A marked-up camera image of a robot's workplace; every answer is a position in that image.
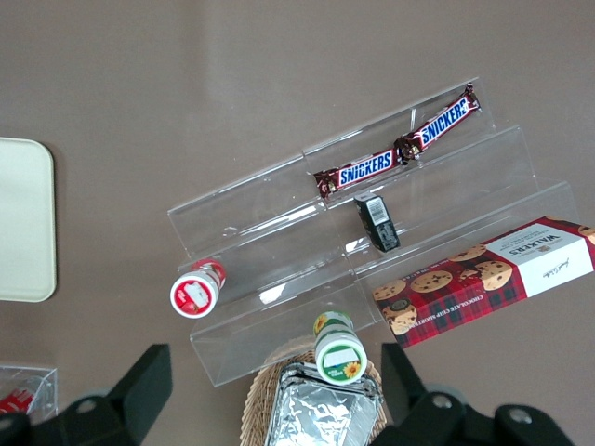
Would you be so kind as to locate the red-lidded yoghurt cup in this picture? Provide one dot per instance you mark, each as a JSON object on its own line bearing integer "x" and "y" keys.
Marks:
{"x": 193, "y": 292}

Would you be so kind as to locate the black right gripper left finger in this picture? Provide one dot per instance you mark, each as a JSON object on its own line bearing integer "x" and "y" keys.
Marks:
{"x": 116, "y": 413}

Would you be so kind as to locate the red tartan Walkers cookie box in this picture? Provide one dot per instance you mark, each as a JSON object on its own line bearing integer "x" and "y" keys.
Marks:
{"x": 488, "y": 283}

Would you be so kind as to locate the beige rectangular tray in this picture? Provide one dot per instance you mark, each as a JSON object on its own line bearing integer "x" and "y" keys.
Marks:
{"x": 23, "y": 218}

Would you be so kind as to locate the clear acrylic bottle rack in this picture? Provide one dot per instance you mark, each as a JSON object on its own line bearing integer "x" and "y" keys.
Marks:
{"x": 44, "y": 385}

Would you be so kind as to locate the red Coca-Cola bottle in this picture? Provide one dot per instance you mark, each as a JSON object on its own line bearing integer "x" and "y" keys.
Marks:
{"x": 14, "y": 403}

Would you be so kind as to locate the green-lidded yoghurt cup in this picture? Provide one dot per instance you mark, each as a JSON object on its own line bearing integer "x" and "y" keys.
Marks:
{"x": 339, "y": 360}

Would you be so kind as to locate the stacked aluminium foil containers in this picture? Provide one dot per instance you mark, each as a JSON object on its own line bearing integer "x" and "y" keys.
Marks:
{"x": 316, "y": 413}

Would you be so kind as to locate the small black carton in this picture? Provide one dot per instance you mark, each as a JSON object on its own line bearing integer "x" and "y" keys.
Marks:
{"x": 376, "y": 223}

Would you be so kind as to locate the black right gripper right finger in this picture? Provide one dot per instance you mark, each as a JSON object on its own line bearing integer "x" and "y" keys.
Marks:
{"x": 418, "y": 418}

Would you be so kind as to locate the clear acrylic step stand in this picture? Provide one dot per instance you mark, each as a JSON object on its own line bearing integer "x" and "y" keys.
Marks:
{"x": 260, "y": 260}
{"x": 488, "y": 186}

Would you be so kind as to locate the Snickers chocolate bar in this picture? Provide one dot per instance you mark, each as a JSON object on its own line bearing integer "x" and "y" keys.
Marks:
{"x": 362, "y": 172}
{"x": 441, "y": 123}

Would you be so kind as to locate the oval wicker basket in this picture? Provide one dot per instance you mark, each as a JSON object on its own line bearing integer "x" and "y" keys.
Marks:
{"x": 258, "y": 399}

